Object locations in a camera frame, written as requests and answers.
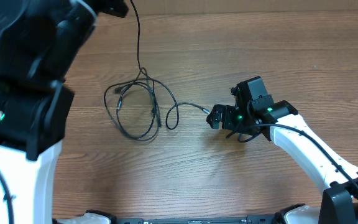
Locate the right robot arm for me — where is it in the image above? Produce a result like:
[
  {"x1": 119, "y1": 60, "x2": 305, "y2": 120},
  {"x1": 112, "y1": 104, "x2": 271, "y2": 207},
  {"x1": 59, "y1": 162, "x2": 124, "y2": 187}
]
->
[{"x1": 206, "y1": 77, "x2": 358, "y2": 223}]

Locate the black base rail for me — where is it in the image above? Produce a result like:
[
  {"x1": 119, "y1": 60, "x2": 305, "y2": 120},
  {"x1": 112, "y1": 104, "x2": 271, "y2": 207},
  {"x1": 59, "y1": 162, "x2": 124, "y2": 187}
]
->
[{"x1": 52, "y1": 210, "x2": 287, "y2": 224}]

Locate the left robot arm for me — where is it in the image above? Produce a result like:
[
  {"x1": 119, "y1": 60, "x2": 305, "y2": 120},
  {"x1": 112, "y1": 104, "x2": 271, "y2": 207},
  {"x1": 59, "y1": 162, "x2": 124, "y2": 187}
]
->
[{"x1": 0, "y1": 0, "x2": 128, "y2": 223}]

